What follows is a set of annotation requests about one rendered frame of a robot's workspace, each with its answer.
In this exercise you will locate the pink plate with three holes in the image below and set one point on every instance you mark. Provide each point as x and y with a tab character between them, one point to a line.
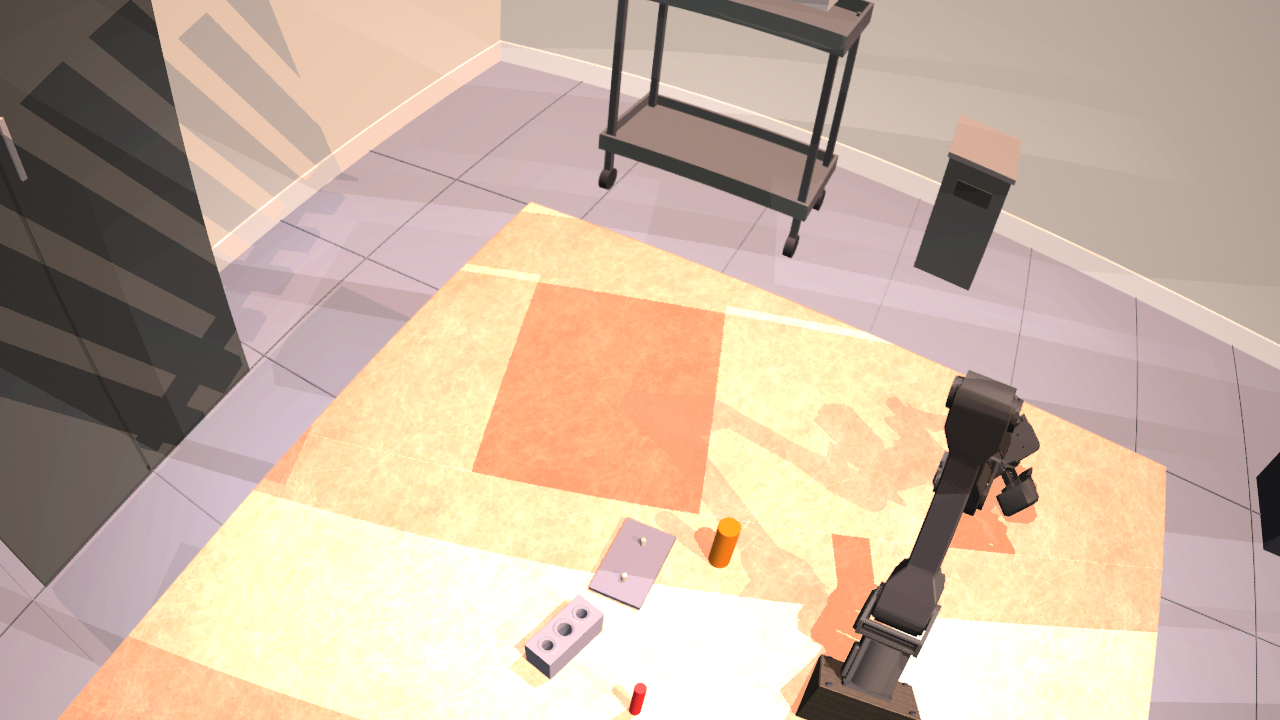
563	637

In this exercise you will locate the red peg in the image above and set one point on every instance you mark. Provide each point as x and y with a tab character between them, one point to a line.
637	699

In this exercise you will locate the pink flat base plate with two pins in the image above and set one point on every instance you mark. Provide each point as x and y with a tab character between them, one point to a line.
632	564

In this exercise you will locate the orange cylinder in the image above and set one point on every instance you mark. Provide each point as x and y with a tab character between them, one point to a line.
724	542

